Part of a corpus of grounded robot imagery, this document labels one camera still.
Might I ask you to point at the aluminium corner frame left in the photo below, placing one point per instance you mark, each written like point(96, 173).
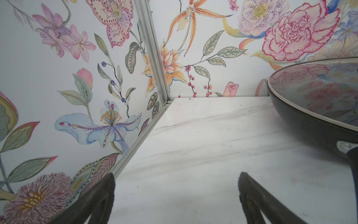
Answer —
point(148, 29)

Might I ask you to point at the glass lid on black pan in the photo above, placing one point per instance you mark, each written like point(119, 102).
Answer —
point(325, 89)

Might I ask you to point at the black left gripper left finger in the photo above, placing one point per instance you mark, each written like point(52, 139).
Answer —
point(94, 207)

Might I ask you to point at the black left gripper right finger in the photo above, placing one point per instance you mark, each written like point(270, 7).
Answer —
point(258, 203)

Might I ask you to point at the black frying pan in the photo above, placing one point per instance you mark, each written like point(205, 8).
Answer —
point(341, 141)

